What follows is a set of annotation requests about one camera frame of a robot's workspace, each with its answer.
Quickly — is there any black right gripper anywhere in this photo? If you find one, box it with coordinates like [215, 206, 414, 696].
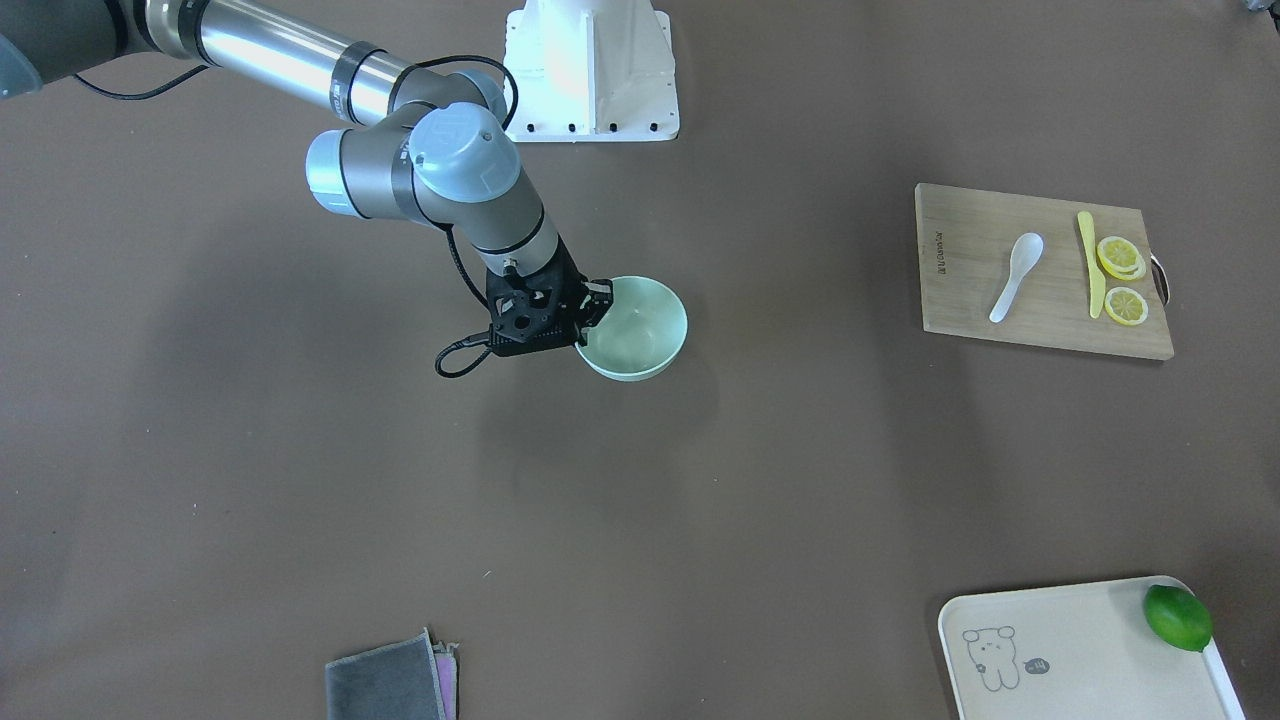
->
[485, 242, 614, 357]

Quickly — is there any light green bowl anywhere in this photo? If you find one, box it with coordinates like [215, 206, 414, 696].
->
[575, 275, 689, 382]

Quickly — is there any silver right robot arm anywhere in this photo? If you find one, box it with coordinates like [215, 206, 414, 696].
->
[1, 1, 613, 357]

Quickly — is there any bamboo cutting board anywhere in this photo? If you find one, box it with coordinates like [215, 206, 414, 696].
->
[914, 183, 1175, 361]

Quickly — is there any grey folded cloth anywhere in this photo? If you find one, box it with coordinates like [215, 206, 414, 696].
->
[325, 628, 460, 719]

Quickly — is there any cream rabbit tray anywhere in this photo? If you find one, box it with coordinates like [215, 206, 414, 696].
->
[937, 575, 1244, 719]

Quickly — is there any green lime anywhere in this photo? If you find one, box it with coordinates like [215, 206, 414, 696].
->
[1142, 584, 1213, 653]

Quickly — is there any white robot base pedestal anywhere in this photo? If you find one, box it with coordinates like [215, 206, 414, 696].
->
[503, 1, 681, 143]

